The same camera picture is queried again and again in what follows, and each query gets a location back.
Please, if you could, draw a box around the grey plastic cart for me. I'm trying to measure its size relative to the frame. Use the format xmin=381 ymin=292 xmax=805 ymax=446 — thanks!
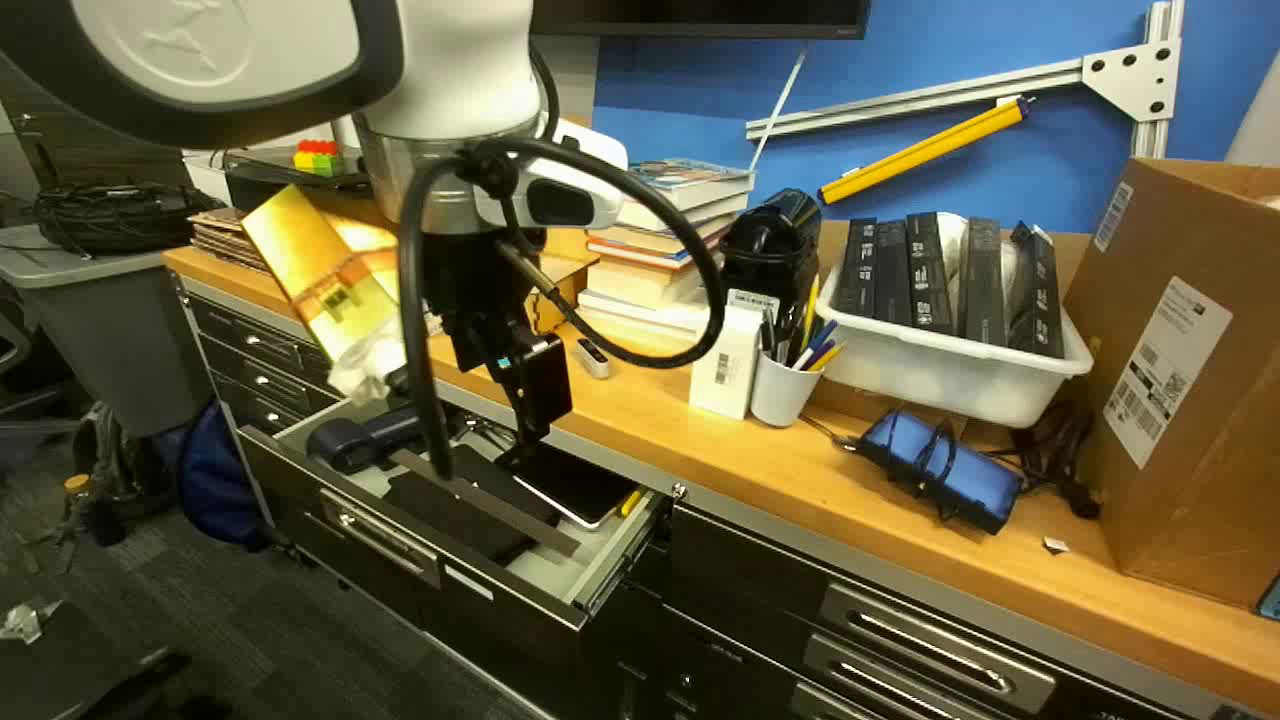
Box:
xmin=0 ymin=222 xmax=218 ymax=441

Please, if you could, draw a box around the black tool cabinet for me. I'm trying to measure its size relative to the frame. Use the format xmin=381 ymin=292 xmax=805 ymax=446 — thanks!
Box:
xmin=174 ymin=273 xmax=1204 ymax=720

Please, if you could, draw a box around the white pen cup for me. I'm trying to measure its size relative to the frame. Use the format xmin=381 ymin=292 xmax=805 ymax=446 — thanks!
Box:
xmin=750 ymin=348 xmax=825 ymax=432

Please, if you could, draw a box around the black case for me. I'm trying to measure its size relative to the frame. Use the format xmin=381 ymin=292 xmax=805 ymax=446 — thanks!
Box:
xmin=308 ymin=405 xmax=444 ymax=478

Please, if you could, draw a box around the yellow booklet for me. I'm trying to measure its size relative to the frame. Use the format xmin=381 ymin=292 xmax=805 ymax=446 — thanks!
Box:
xmin=236 ymin=181 xmax=413 ymax=391

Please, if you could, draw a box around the yellow black bar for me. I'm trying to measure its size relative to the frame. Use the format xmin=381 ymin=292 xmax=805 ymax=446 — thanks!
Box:
xmin=818 ymin=93 xmax=1031 ymax=212

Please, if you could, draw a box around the blue pen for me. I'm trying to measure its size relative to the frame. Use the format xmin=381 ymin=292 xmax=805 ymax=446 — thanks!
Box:
xmin=792 ymin=318 xmax=846 ymax=378

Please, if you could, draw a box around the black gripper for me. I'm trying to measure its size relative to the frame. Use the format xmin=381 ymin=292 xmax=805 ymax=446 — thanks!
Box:
xmin=424 ymin=231 xmax=579 ymax=449

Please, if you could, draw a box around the black desktop device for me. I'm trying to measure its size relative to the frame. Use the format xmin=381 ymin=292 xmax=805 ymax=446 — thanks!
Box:
xmin=718 ymin=184 xmax=827 ymax=322

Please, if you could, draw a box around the thick black cable hose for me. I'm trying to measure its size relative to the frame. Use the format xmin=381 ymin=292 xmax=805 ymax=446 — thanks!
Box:
xmin=395 ymin=141 xmax=456 ymax=483

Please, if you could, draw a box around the red edged book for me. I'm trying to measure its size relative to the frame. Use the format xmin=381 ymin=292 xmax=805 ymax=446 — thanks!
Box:
xmin=586 ymin=217 xmax=739 ymax=269

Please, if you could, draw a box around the grey cover magazine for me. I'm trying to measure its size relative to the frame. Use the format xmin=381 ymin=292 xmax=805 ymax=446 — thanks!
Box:
xmin=620 ymin=155 xmax=762 ymax=231

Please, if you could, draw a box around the blue backpack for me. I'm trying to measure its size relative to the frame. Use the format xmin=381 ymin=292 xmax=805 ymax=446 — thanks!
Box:
xmin=178 ymin=398 xmax=280 ymax=552

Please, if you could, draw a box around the white thick book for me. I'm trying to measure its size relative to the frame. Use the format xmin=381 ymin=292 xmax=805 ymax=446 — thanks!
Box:
xmin=576 ymin=251 xmax=733 ymax=343

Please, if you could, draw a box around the aluminium rail frame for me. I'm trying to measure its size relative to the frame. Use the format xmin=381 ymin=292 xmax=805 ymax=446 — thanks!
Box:
xmin=739 ymin=0 xmax=1187 ymax=166

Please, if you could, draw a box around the black tablet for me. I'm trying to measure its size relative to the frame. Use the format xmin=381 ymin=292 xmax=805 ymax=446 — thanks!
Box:
xmin=505 ymin=446 xmax=639 ymax=536

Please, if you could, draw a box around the black wall monitor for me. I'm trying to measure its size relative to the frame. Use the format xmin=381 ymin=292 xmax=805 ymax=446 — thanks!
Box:
xmin=534 ymin=0 xmax=875 ymax=43

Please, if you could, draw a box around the black foam pad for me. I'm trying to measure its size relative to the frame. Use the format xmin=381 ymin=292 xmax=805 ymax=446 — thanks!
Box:
xmin=381 ymin=464 xmax=541 ymax=569

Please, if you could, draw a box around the blue zippered pouch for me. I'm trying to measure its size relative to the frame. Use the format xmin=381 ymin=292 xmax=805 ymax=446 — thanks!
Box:
xmin=853 ymin=408 xmax=1029 ymax=536

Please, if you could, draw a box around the black bag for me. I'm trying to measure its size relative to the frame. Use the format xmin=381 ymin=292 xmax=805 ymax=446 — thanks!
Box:
xmin=27 ymin=177 xmax=207 ymax=260

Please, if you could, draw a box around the small white carton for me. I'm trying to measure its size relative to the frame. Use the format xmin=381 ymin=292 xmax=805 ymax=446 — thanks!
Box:
xmin=684 ymin=286 xmax=784 ymax=426

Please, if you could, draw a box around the small grey block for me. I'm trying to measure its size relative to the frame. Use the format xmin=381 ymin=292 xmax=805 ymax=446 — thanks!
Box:
xmin=574 ymin=336 xmax=620 ymax=384

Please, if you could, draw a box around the black cabinet drawer with tools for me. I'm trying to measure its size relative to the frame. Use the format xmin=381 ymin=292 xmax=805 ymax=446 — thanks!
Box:
xmin=273 ymin=398 xmax=674 ymax=638

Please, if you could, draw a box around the dark book stack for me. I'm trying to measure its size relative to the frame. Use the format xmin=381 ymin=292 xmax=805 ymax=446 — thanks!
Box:
xmin=185 ymin=203 xmax=273 ymax=273

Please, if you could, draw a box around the thin white rod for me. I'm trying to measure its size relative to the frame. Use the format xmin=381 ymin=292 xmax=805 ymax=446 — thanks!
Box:
xmin=744 ymin=49 xmax=814 ymax=193

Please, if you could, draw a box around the crumpled white paper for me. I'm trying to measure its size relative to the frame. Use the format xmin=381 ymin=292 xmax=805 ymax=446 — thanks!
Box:
xmin=0 ymin=595 xmax=66 ymax=649

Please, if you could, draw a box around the colourful puzzle cube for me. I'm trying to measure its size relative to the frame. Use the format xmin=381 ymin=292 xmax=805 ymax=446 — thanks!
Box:
xmin=292 ymin=136 xmax=345 ymax=184

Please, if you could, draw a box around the brown cardboard box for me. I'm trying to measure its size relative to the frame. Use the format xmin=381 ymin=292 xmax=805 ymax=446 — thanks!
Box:
xmin=1059 ymin=155 xmax=1280 ymax=618

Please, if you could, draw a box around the white plastic bin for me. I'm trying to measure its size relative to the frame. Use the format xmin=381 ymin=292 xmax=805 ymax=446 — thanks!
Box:
xmin=814 ymin=212 xmax=1096 ymax=432

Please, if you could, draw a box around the black cable bundle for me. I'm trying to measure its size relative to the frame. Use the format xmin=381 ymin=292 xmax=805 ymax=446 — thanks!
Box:
xmin=1020 ymin=398 xmax=1103 ymax=524

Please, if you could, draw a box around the black flat component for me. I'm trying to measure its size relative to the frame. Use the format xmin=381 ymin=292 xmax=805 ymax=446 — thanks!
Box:
xmin=873 ymin=209 xmax=961 ymax=336
xmin=1005 ymin=222 xmax=1071 ymax=362
xmin=827 ymin=217 xmax=883 ymax=330
xmin=956 ymin=217 xmax=1012 ymax=351

